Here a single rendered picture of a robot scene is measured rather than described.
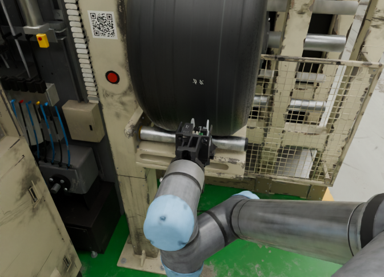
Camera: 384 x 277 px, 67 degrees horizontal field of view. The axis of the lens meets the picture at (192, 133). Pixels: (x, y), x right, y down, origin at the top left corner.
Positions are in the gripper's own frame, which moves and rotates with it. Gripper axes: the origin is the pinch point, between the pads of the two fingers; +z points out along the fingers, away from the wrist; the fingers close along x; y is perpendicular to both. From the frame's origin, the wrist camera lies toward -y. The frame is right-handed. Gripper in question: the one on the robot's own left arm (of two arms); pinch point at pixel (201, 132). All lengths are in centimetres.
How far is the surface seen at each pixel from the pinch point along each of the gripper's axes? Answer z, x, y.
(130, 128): 7.9, 22.8, -6.3
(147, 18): -3.7, 11.5, 27.4
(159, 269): 25, 22, -99
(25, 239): -8, 58, -45
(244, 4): -1.7, -7.6, 30.6
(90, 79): 18.0, 39.2, 4.2
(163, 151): 10.2, 13.5, -14.6
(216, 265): 33, -6, -99
